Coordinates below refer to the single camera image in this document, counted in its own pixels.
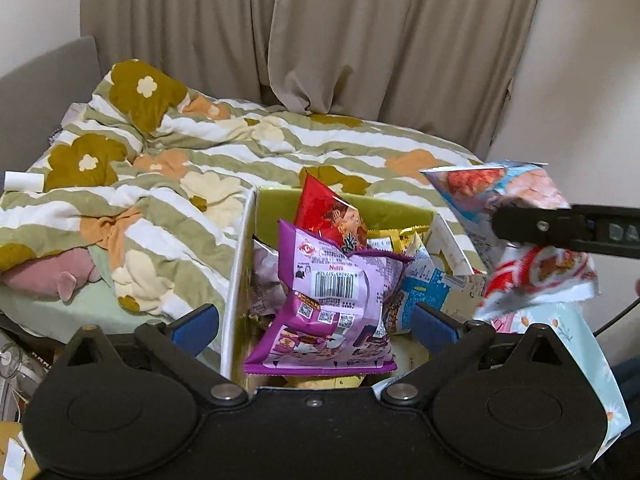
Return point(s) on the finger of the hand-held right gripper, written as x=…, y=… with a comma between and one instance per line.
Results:
x=535, y=225

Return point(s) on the brown cardboard piece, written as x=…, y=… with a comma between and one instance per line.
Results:
x=12, y=447

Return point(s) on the pink snack packet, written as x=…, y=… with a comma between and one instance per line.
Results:
x=507, y=322

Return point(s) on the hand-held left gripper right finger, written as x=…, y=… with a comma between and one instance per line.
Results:
x=435, y=322

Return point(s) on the purple snack packet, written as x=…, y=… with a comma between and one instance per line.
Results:
x=330, y=320

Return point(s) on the blue pixel-print cream snack packet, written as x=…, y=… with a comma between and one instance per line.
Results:
x=425, y=280

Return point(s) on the beige curtain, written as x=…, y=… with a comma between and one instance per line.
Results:
x=350, y=35

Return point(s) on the gold foil snack packet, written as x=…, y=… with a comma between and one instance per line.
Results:
x=395, y=237

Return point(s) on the striped floral blanket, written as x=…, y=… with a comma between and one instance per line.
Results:
x=150, y=170

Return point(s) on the light green bed sheet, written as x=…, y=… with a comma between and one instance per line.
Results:
x=60, y=315

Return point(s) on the white paper roll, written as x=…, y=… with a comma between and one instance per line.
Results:
x=25, y=182

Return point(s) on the small white fan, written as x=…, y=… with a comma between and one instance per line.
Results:
x=20, y=375

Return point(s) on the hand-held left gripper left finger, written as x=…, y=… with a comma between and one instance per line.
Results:
x=197, y=325

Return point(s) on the grey upholstered headboard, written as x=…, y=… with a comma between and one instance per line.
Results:
x=40, y=90

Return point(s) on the light blue daisy tablecloth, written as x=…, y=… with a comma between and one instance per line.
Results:
x=575, y=340

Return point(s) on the pink plush toy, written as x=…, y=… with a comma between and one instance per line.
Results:
x=45, y=272

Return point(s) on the red and white snack packet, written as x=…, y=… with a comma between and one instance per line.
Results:
x=540, y=275

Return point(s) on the grey-white chips packet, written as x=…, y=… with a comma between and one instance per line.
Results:
x=267, y=280

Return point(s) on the yellow cardboard box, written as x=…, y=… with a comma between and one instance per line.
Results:
x=240, y=280

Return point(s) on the pink and blue shrimp packet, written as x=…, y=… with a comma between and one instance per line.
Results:
x=475, y=185

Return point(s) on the dark red snack packet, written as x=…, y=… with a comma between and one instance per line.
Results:
x=325, y=210

